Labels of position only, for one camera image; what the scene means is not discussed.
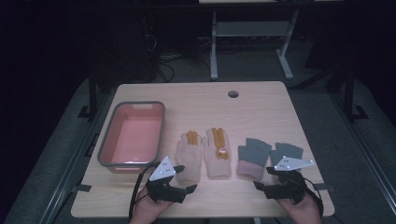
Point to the grey table edge bracket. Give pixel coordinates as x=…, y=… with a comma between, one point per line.
x=325, y=187
x=81, y=188

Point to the person's left hand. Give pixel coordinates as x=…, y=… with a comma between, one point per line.
x=146, y=211

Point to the pink plastic basin grey rim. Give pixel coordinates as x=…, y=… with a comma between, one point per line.
x=134, y=137

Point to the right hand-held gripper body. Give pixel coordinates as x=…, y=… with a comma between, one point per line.
x=292, y=163

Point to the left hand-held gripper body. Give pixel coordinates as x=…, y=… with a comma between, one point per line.
x=162, y=171

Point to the beige knit glove orange fingers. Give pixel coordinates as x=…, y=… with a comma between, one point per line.
x=188, y=155

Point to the grey aluminium rail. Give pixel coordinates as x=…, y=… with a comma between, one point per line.
x=71, y=161
x=367, y=155

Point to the grey fingerless glove pink cuff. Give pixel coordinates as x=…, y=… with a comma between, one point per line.
x=288, y=149
x=253, y=152

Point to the white metal desk frame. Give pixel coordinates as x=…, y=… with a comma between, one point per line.
x=249, y=28

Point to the person's right hand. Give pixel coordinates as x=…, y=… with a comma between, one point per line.
x=303, y=213

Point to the black metal stand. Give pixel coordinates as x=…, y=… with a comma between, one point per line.
x=349, y=93
x=92, y=96

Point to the beige knit glove animal face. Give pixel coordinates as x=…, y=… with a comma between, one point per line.
x=214, y=165

